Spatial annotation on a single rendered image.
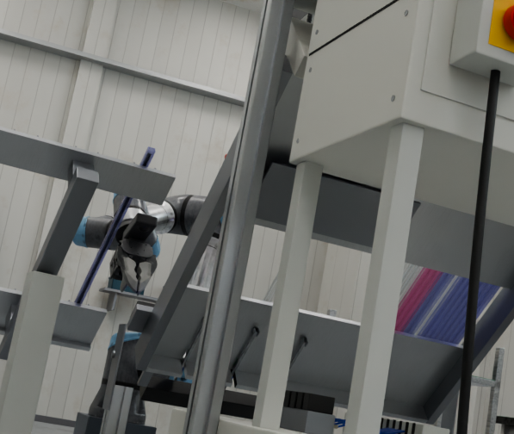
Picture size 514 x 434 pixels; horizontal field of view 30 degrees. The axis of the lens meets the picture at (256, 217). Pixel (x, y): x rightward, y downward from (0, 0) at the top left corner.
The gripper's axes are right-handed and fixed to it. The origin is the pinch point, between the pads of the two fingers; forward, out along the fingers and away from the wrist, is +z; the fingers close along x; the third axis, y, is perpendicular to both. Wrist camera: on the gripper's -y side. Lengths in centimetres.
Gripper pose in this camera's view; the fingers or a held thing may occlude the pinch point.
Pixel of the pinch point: (138, 285)
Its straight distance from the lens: 199.6
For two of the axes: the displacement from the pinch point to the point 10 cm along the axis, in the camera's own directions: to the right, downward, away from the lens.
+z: 1.4, 6.1, -7.8
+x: -9.1, -2.4, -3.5
